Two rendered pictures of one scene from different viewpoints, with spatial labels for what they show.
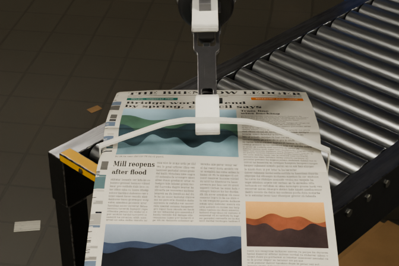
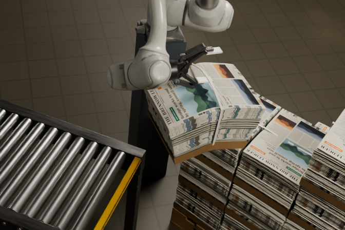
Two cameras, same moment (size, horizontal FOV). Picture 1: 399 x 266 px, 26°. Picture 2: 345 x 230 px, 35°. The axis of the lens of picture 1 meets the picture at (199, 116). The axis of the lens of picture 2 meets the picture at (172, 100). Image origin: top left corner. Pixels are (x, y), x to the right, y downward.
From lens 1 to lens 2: 237 cm
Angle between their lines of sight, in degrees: 87
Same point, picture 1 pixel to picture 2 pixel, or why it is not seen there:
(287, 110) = not seen: hidden behind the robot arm
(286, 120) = not seen: hidden behind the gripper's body
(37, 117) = not seen: outside the picture
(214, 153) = (207, 84)
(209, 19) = (216, 49)
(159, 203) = (234, 94)
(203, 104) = (201, 80)
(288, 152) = (195, 71)
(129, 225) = (245, 99)
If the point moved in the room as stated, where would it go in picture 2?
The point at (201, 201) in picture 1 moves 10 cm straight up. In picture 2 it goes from (228, 85) to (232, 66)
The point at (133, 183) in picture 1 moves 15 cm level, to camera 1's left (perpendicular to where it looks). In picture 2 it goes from (232, 99) to (251, 126)
